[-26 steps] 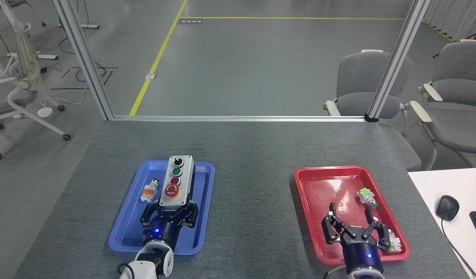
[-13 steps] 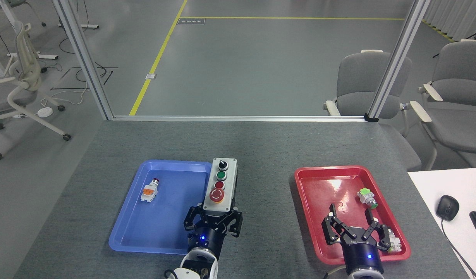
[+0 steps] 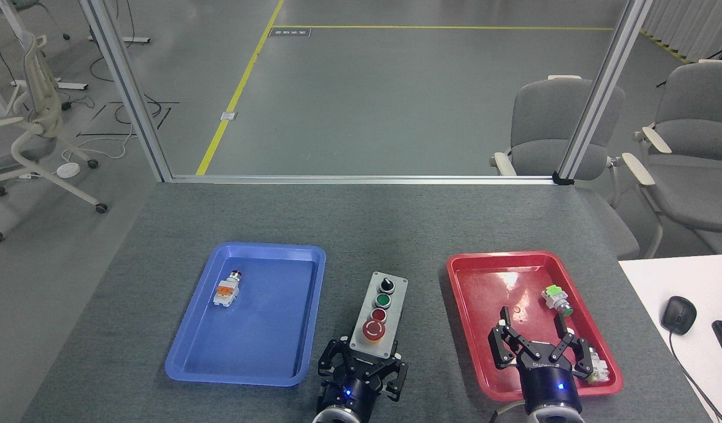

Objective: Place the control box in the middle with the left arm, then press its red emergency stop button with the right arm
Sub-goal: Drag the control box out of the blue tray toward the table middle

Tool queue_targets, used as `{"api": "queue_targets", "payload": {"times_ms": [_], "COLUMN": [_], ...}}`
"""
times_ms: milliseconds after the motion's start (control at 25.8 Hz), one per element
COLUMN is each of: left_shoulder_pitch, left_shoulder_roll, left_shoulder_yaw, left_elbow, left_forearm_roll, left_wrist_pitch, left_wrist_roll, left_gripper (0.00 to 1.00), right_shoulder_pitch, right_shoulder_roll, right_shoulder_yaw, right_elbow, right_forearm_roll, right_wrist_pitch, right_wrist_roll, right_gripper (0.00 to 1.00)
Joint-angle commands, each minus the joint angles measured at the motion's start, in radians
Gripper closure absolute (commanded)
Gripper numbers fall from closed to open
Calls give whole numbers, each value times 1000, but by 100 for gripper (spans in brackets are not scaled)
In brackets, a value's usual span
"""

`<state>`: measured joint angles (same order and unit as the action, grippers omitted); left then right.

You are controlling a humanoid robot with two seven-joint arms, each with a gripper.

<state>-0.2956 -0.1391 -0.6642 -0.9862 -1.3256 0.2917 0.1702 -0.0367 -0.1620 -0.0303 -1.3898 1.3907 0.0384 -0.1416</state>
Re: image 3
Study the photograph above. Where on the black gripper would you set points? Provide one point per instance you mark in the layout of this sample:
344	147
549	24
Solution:
352	385
548	388

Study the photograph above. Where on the grey control box with buttons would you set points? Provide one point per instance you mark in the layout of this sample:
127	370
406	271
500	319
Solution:
397	311

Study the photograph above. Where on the silver push button yellow-green block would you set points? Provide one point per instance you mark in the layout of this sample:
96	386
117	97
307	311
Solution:
600	367

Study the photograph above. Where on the red push button orange block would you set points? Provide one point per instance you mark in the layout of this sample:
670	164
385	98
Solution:
226	291

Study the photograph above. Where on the red plastic tray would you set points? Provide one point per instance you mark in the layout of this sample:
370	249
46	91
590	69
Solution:
490	288

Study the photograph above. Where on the blue plastic tray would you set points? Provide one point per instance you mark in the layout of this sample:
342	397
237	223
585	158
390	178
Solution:
267	317

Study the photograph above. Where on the black computer mouse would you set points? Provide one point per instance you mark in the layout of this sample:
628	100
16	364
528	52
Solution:
678	315

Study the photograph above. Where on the white desk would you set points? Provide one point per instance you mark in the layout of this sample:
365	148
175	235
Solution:
678	282

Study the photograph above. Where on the grey padded armchair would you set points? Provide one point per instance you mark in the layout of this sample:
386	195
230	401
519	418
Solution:
695	153
543	129

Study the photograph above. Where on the silver floor socket plate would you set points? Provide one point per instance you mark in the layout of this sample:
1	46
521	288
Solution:
229	116

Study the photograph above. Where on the dark floor label sign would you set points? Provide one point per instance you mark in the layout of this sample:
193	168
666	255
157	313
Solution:
290	32

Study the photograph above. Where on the white round floor disc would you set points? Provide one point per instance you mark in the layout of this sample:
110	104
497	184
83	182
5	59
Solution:
68	170

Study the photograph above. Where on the white curtain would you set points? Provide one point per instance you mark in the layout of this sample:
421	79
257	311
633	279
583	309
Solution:
689	23

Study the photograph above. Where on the white desk foot bar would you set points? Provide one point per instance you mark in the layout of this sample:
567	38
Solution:
67	86
128	40

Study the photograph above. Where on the white wheeled office chair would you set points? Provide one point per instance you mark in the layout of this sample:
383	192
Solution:
40	111

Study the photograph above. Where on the green push button switch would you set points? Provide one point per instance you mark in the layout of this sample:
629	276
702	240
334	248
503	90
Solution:
554	296

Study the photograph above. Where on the black corner bracket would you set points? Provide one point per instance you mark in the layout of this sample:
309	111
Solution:
563	178

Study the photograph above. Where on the silver aluminium cross rail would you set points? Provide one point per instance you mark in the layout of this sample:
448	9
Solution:
360	179

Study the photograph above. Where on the silver aluminium post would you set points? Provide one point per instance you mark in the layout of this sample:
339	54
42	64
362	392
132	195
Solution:
128	94
601	94

